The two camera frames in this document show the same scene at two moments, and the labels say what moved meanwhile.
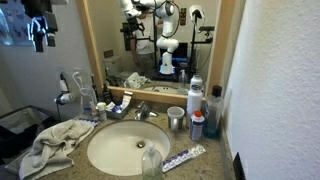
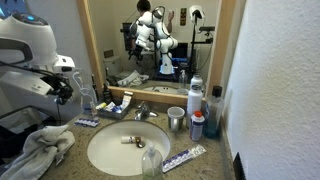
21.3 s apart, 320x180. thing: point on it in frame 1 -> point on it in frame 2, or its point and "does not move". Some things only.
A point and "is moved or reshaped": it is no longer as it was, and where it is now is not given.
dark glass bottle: (106, 94) does not move
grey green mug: (175, 117) does not move
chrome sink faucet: (144, 112) does not move
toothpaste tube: (182, 157) does not move
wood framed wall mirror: (152, 48) does not move
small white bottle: (102, 114) -> (130, 139)
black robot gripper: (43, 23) -> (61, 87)
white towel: (50, 149) is moved or reshaped
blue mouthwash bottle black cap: (214, 114) does not move
